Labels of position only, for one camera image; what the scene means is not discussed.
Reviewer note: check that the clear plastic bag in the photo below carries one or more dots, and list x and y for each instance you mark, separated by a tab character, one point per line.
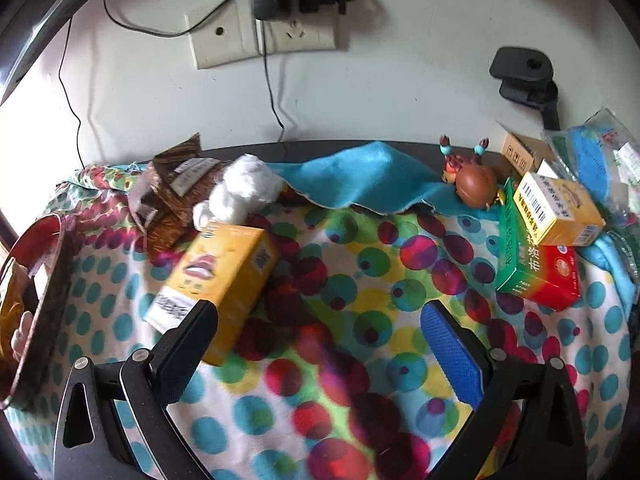
595	160

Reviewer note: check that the teal cloth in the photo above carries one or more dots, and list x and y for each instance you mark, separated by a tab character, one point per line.
370	175

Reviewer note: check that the brown patterned pouch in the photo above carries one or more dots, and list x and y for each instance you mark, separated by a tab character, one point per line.
167	227

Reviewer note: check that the small yellow medicine box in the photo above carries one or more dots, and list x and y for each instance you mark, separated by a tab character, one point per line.
555	210

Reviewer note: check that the small cardboard box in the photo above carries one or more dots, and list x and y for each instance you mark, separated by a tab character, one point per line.
525	152

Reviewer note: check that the brown crab toy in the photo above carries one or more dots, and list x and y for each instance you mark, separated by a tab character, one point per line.
475	185

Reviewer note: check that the green and red box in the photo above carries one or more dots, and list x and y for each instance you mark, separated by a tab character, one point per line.
530	270

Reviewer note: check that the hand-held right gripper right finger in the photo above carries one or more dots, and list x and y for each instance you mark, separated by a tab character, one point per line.
452	355

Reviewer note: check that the black television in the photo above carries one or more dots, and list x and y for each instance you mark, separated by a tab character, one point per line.
30	15

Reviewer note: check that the yellow box with lips print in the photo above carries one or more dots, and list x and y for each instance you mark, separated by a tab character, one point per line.
220	265

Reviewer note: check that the yellow snack packet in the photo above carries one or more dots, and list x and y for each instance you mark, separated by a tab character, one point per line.
12	310

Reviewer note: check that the fluffy white knotted cloth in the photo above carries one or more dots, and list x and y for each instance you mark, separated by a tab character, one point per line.
240	185

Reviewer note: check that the brown labelled snack packet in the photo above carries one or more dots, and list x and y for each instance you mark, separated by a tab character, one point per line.
187	170

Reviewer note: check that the white wall antenna plate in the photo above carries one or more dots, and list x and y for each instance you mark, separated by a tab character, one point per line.
220	35

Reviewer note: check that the round red tray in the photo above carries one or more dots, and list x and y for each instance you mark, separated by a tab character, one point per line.
47	300

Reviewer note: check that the white wall power socket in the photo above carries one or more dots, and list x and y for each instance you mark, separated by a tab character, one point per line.
300	32

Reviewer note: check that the polka dot blanket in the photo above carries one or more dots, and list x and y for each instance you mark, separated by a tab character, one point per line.
350	285

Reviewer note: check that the black clamp mount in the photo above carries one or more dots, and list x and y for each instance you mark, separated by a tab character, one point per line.
520	67

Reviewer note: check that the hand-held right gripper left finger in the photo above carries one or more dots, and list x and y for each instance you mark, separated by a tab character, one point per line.
187	350

